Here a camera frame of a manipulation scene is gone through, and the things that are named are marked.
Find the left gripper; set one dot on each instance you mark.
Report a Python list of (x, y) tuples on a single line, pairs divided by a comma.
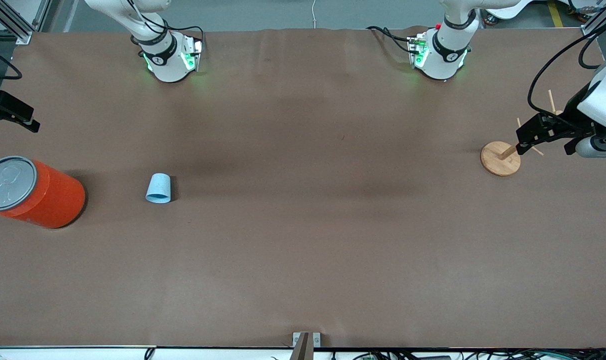
[(576, 119)]

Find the light blue cup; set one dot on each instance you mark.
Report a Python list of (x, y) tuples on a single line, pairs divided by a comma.
[(158, 189)]

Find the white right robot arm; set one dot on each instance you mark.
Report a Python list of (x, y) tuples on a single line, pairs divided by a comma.
[(168, 60)]

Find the wooden cup stand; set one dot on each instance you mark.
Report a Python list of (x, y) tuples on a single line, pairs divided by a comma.
[(498, 161)]

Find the orange can with grey lid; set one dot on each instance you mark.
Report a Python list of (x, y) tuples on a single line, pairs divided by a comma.
[(53, 195)]

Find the brown table cover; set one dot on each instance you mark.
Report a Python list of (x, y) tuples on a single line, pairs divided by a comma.
[(303, 250)]

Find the aluminium frame post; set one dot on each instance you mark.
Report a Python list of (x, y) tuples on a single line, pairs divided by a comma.
[(13, 20), (595, 22)]

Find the metal bracket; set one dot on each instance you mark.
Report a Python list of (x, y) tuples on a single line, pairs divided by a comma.
[(306, 345)]

